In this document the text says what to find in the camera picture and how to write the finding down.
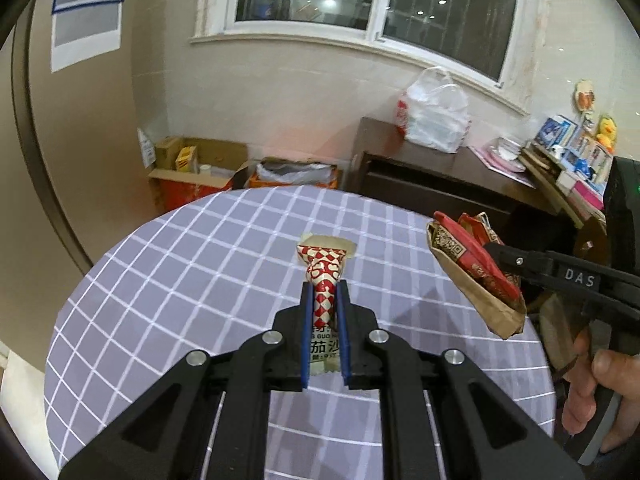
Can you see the dark wooden cabinet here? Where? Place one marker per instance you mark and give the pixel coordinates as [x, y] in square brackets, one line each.
[388, 168]

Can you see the red paper fast-food bag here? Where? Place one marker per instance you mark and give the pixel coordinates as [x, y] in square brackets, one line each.
[459, 247]

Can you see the purple checkered tablecloth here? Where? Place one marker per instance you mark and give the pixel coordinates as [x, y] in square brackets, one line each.
[214, 273]

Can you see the white framed window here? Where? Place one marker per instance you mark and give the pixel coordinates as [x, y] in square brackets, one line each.
[489, 45]

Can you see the open cardboard box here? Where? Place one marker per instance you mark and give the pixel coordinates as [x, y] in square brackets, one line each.
[187, 169]

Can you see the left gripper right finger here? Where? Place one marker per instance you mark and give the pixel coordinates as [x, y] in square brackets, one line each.
[441, 415]

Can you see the yellow duck toy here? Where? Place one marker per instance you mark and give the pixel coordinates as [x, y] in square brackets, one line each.
[607, 132]

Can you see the person's right hand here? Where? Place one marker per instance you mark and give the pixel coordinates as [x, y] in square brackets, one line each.
[609, 369]

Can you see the orange box with plastic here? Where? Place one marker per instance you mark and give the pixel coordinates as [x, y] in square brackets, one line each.
[271, 171]

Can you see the white plastic bag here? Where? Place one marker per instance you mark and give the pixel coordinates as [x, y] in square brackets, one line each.
[434, 112]

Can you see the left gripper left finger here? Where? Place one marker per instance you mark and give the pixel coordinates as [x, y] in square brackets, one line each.
[207, 417]

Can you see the blue white wall poster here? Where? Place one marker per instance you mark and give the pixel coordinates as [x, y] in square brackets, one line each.
[83, 29]

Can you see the brown wooden desk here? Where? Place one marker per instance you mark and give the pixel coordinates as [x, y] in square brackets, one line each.
[558, 187]

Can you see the stacked white dishes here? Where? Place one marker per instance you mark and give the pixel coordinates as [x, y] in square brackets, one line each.
[506, 148]

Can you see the red white checkered wrapper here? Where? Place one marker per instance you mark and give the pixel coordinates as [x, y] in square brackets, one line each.
[324, 269]

